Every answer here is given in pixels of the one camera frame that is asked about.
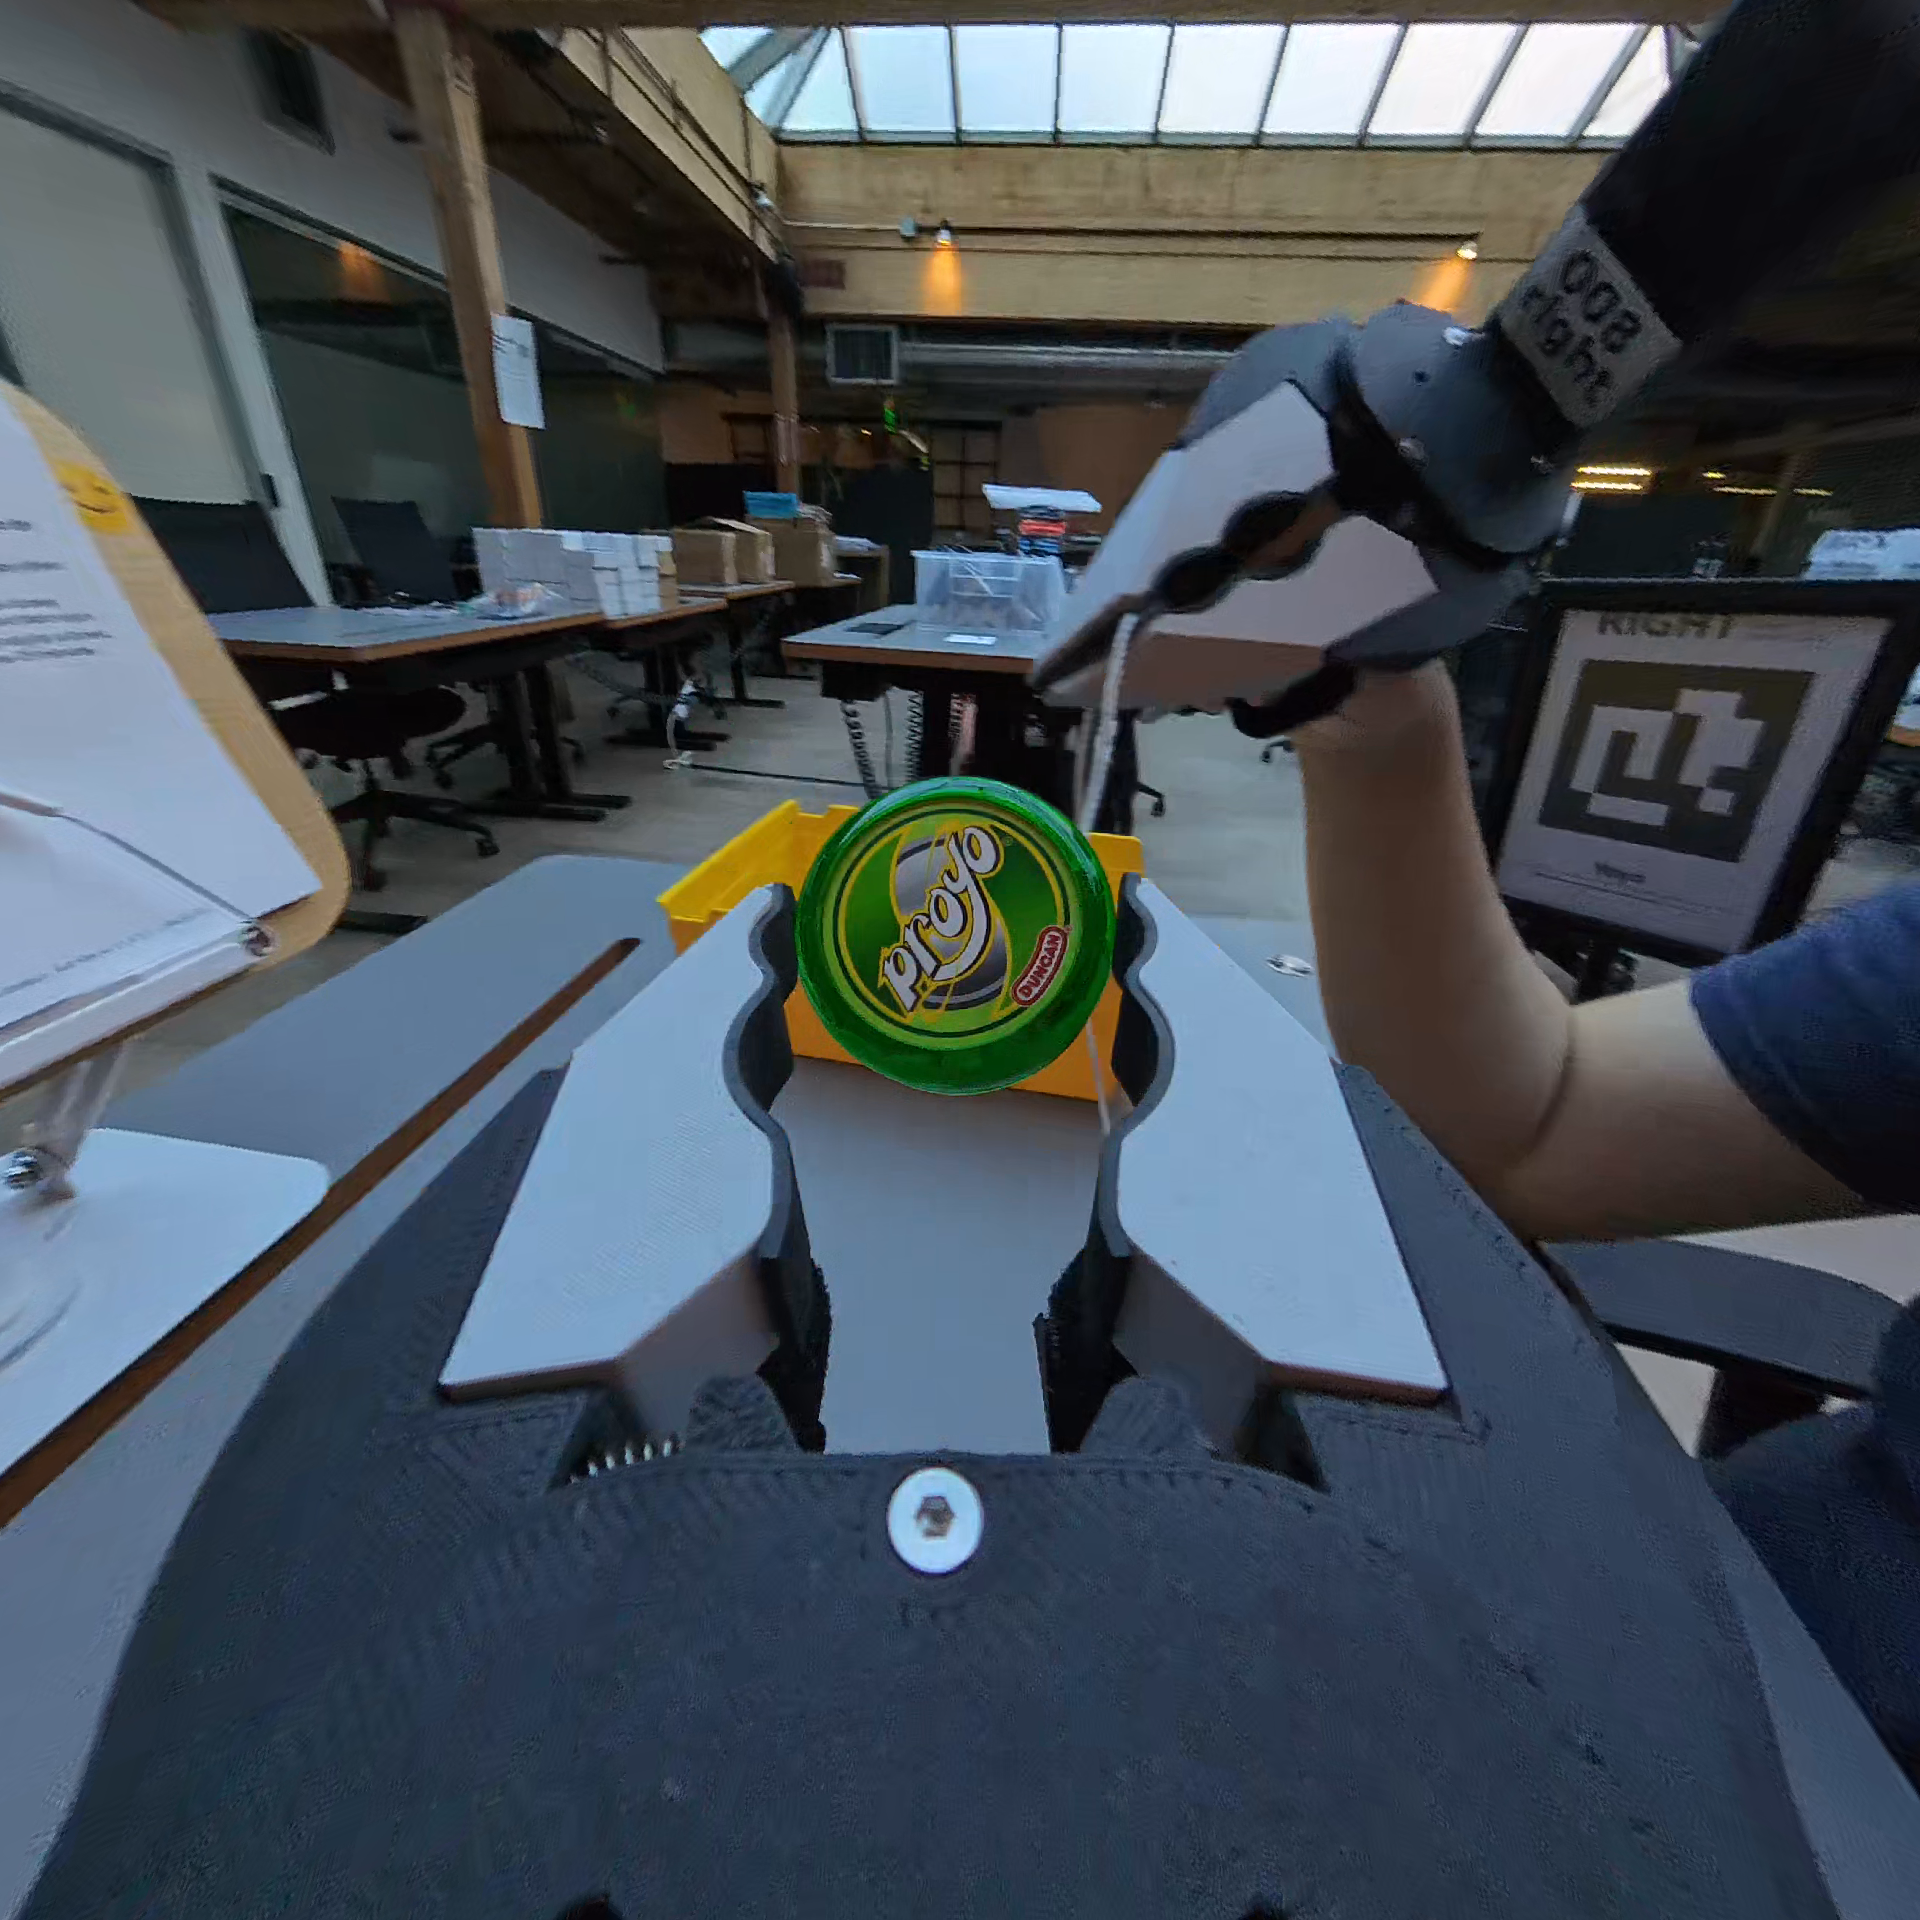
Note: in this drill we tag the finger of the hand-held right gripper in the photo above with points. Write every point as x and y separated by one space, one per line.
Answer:
1222 473
1275 630

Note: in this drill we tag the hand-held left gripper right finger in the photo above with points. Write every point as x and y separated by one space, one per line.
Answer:
1275 1201

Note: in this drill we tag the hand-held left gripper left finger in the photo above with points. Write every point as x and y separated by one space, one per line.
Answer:
630 1184

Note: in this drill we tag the green yoyo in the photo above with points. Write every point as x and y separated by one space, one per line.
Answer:
961 930

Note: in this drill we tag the person's right forearm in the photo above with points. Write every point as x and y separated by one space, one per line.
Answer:
1455 1020

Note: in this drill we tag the person's right hand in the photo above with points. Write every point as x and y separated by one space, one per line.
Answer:
1388 734

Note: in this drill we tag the clear plastic bin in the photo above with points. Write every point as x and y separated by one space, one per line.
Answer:
991 588

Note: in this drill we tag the yellow plastic bin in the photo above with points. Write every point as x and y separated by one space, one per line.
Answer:
720 901

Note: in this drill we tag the grey desk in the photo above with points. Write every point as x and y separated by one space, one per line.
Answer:
914 644

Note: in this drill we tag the black framed marker sign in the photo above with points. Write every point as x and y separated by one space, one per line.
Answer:
1680 750

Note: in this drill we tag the cardboard box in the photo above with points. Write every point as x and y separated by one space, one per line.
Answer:
720 553
803 553

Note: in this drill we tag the black office chair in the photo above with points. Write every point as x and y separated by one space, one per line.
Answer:
1724 1304

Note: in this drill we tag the white stand base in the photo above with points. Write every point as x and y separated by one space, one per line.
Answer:
165 1245

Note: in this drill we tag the black swivel chair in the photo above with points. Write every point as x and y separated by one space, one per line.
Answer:
345 720

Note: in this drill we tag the person's dark blue shirt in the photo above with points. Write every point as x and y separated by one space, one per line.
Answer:
1830 1035

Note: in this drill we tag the long wood-edged desk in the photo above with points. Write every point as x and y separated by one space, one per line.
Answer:
450 630

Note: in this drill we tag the wooden clipboard stand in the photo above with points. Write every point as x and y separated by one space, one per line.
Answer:
232 720

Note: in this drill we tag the stack of white boxes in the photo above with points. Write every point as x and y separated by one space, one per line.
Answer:
579 570

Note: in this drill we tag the wooden clipboard with instruction sheet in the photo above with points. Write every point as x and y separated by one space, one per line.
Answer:
91 781

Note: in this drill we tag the white paper notice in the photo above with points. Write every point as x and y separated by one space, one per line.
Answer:
519 372

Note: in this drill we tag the wooden pillar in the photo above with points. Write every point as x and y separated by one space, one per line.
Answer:
465 224

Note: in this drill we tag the yellow smiley sticker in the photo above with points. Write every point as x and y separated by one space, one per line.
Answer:
93 494

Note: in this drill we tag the wall lamp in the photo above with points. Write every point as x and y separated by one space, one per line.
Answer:
1453 273

